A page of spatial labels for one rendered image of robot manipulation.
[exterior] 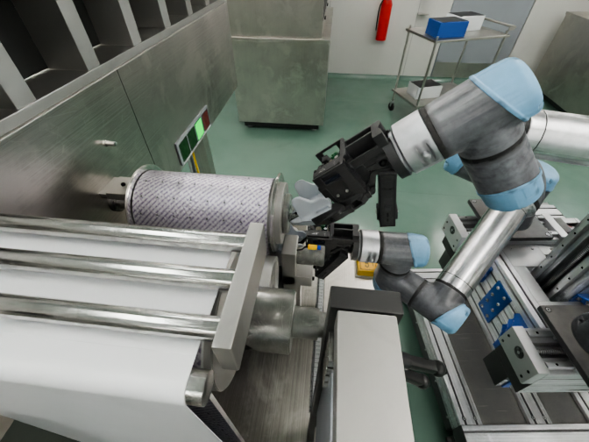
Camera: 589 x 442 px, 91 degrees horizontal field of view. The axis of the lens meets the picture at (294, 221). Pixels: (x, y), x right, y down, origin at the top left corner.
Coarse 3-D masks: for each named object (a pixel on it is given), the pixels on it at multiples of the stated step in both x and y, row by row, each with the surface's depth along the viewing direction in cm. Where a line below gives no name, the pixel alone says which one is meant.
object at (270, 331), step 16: (272, 288) 31; (256, 304) 28; (272, 304) 28; (288, 304) 28; (256, 320) 27; (272, 320) 27; (288, 320) 27; (256, 336) 27; (272, 336) 27; (288, 336) 27; (272, 352) 28; (288, 352) 28
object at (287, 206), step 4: (288, 196) 52; (284, 200) 51; (288, 200) 51; (284, 204) 51; (288, 204) 51; (284, 208) 50; (288, 208) 51; (284, 212) 50; (288, 212) 51; (284, 216) 50; (284, 220) 51; (288, 220) 52; (284, 224) 51; (288, 224) 53; (284, 228) 52; (288, 228) 54; (284, 232) 53
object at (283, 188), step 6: (282, 186) 51; (270, 192) 50; (282, 192) 50; (270, 198) 49; (276, 198) 49; (282, 198) 49; (270, 204) 49; (276, 204) 49; (282, 204) 50; (270, 210) 49; (276, 210) 48; (276, 216) 48; (276, 222) 49; (276, 228) 49; (276, 234) 50; (282, 234) 53; (276, 240) 51; (282, 240) 54
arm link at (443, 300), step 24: (504, 216) 67; (528, 216) 69; (480, 240) 66; (504, 240) 66; (456, 264) 66; (480, 264) 65; (432, 288) 66; (456, 288) 64; (432, 312) 64; (456, 312) 62
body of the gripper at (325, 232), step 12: (312, 228) 65; (324, 228) 65; (336, 228) 64; (348, 228) 66; (312, 240) 62; (324, 240) 64; (336, 240) 64; (348, 240) 64; (336, 252) 67; (348, 252) 67
